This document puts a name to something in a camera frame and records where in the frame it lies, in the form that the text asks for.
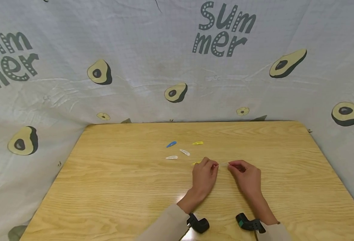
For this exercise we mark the person's right index finger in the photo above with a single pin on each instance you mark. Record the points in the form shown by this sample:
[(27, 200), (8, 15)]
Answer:
[(237, 162)]

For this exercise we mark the black wrist band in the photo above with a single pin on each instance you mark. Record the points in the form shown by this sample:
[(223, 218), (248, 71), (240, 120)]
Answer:
[(198, 224), (249, 224)]

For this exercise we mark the person's right forearm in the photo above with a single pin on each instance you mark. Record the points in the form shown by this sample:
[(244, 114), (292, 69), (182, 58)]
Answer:
[(265, 214)]

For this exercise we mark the blue hair clip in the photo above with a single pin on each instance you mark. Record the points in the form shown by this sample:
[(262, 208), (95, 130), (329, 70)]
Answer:
[(171, 144)]

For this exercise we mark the white hair clip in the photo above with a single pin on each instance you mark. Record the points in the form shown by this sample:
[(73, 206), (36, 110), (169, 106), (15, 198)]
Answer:
[(184, 152), (171, 157)]

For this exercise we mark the person's left thumb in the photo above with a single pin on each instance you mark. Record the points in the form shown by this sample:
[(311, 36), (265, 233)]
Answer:
[(214, 172)]

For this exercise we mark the person's left hand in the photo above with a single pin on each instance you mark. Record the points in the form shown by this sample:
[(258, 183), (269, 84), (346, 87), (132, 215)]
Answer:
[(203, 179)]

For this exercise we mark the person's left forearm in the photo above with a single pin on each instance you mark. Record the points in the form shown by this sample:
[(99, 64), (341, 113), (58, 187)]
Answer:
[(173, 219)]

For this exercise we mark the person's right hand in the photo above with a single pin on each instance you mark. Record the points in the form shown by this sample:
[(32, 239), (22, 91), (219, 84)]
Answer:
[(249, 180)]

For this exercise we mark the clear plastic strip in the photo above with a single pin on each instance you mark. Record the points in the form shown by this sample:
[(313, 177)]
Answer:
[(223, 164)]

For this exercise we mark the person's right thumb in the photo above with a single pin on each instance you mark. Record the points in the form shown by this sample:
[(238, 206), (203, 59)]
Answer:
[(233, 170)]

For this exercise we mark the person's right fingers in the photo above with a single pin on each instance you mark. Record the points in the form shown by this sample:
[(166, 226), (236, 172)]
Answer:
[(252, 168)]

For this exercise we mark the person's left fingers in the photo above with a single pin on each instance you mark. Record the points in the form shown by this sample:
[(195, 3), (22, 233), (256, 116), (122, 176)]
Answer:
[(204, 162)]

